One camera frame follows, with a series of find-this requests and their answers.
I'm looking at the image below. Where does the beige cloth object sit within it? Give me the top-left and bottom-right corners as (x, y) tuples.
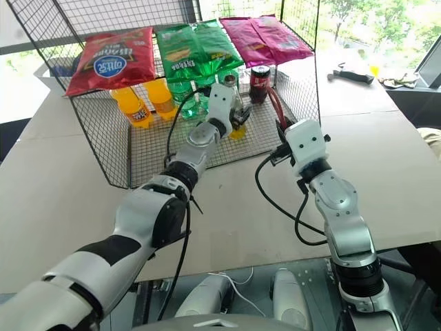
(416, 126), (441, 161)

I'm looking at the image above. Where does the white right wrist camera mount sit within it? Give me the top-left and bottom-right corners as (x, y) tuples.
(283, 119), (329, 177)

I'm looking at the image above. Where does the blue object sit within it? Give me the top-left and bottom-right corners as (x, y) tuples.
(51, 57), (83, 77)

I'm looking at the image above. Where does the black handled hammer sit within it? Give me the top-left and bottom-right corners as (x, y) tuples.
(325, 61), (376, 86)

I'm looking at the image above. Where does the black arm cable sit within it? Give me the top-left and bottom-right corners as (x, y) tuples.
(254, 154), (331, 246)
(156, 88), (216, 323)

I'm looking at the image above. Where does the silver right robot leg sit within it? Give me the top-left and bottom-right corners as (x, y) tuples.
(271, 268), (311, 323)

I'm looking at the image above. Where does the silver robot leg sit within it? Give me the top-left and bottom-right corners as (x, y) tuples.
(174, 275), (236, 319)
(271, 268), (311, 323)

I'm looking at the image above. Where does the glass bottle with orange drink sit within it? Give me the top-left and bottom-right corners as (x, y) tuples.
(222, 74), (249, 141)

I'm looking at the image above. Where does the dark cola can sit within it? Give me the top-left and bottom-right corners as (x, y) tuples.
(248, 65), (273, 104)

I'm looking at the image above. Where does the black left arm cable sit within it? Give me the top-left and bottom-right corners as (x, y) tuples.
(156, 88), (216, 323)

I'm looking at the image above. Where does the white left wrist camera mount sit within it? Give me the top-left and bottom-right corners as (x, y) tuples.
(205, 83), (238, 134)

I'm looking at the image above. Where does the green soda bottle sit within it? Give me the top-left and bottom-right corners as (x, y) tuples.
(167, 79), (196, 120)
(189, 70), (221, 119)

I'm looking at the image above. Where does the camouflage patterned object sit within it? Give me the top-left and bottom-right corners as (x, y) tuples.
(377, 72), (420, 89)

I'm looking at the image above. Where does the grey robot torso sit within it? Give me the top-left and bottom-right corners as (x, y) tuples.
(130, 312), (311, 331)

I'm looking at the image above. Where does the orange soda bottle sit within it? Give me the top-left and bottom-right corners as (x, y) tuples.
(143, 78), (178, 121)
(110, 86), (155, 129)

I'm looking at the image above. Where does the thin white cable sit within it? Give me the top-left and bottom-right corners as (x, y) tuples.
(206, 267), (268, 318)

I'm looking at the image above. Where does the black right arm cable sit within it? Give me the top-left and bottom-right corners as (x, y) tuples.
(254, 154), (331, 246)

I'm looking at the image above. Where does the grey monitor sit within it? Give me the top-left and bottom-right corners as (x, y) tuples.
(413, 41), (441, 91)

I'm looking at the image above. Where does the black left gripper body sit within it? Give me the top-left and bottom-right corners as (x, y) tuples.
(228, 105), (247, 132)

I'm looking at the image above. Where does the silver left robot leg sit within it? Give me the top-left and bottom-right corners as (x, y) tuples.
(174, 275), (236, 319)

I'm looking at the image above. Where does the green chip bag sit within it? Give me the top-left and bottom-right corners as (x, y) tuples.
(156, 23), (211, 86)
(192, 19), (245, 75)

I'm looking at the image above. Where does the magenta chip bag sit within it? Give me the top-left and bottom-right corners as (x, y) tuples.
(249, 15), (315, 65)
(219, 16), (276, 68)

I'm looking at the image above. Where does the black wire rack shelf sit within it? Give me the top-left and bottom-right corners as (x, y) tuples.
(6, 0), (323, 190)

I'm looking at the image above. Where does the red chip bag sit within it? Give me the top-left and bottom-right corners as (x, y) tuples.
(64, 26), (158, 97)

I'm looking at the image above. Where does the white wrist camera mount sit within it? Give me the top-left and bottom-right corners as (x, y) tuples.
(205, 83), (238, 134)
(283, 119), (329, 177)

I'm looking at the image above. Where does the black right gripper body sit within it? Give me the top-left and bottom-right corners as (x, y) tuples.
(268, 137), (296, 166)

